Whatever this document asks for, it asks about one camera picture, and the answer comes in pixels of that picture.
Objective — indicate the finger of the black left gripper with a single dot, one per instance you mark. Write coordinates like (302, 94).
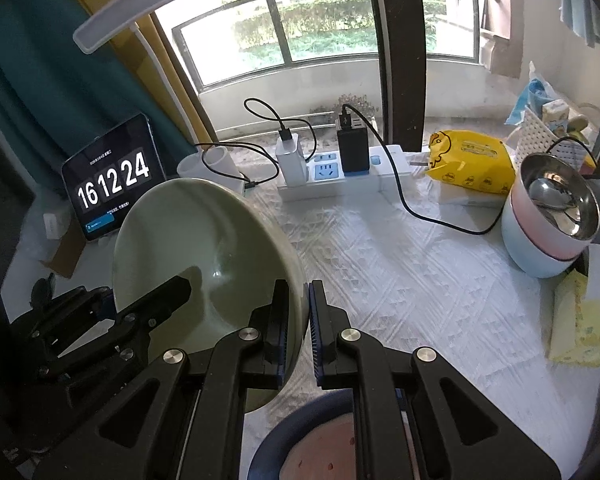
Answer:
(150, 304)

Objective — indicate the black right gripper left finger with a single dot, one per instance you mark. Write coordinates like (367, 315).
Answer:
(182, 417)

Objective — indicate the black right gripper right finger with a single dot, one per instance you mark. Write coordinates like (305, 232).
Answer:
(415, 415)

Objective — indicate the pink strawberry bowl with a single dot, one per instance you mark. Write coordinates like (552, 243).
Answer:
(326, 452)

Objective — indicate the dark blue bowl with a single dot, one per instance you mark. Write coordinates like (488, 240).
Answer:
(271, 453)

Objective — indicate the cream green bowl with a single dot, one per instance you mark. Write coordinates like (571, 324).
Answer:
(232, 255)

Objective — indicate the cardboard box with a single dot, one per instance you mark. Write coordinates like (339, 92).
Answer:
(66, 255)

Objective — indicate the tablet showing clock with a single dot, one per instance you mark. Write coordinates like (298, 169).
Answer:
(108, 176)

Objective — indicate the white desk lamp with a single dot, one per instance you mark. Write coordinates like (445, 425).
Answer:
(127, 24)

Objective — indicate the yellow patterned tissue pack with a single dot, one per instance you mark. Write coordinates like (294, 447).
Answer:
(575, 335)

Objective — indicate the white charger plug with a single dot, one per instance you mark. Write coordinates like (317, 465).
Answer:
(291, 161)

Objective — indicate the white power strip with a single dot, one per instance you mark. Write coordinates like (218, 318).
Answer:
(327, 179)

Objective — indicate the teal curtain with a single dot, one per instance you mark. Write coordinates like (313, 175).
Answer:
(55, 99)

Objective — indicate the pink blue electric pot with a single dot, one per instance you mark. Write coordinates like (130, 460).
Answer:
(536, 245)

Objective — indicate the metal spoon in pot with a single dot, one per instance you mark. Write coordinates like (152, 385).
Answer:
(557, 204)

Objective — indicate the yellow wet wipes pack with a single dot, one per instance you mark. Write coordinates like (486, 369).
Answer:
(470, 160)

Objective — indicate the black charger plug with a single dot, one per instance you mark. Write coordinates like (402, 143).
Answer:
(353, 146)

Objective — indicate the white perforated basket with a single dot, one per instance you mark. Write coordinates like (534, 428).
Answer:
(533, 137)

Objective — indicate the blue plastic bag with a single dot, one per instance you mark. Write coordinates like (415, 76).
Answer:
(533, 96)

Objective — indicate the hanging light blue towel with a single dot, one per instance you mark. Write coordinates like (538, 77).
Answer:
(582, 17)

